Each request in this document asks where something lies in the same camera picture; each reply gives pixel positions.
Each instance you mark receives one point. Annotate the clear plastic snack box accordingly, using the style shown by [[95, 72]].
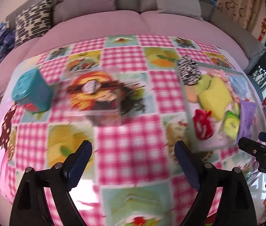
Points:
[[104, 98]]

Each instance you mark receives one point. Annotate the pink patterned cloth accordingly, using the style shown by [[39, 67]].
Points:
[[218, 73]]

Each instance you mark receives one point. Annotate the beige patterned curtain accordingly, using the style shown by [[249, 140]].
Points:
[[249, 14]]

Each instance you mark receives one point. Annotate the black white patterned cushion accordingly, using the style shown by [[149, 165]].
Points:
[[32, 22]]

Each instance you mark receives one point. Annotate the pink checkered tablecloth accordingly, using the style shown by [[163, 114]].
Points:
[[132, 177]]

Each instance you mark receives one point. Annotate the green tissue pack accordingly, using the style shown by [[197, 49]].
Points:
[[230, 125]]

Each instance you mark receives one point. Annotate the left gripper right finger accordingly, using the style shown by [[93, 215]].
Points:
[[236, 206]]

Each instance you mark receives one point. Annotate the light blue face mask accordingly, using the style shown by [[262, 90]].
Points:
[[239, 85]]

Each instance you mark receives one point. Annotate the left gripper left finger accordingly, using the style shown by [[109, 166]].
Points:
[[30, 206]]

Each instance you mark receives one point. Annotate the purple wipes packet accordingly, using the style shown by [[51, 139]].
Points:
[[247, 113]]

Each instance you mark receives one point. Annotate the teal plastic toy box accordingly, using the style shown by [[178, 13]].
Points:
[[32, 92]]

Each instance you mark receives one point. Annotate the yellow green sponge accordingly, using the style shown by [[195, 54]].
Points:
[[216, 98]]

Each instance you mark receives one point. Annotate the grey sofa pink cover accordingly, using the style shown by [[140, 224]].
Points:
[[129, 17]]

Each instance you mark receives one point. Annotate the white tray teal rim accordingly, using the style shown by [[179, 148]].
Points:
[[217, 141]]

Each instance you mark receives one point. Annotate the leopard print scrunchie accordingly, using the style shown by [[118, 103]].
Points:
[[188, 69]]

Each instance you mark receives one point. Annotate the lime green cloth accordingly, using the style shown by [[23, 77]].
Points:
[[203, 84]]

